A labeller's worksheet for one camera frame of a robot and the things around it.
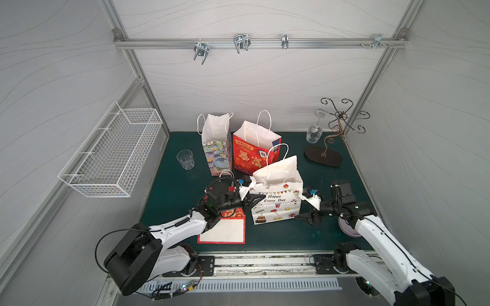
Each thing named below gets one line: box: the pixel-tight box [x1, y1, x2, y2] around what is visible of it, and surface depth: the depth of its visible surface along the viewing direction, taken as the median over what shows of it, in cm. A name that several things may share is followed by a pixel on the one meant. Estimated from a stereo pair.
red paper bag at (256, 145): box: [232, 110, 283, 176], surface depth 90 cm
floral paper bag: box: [196, 112, 235, 177], surface depth 92 cm
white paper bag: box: [250, 143, 304, 226], surface depth 77 cm
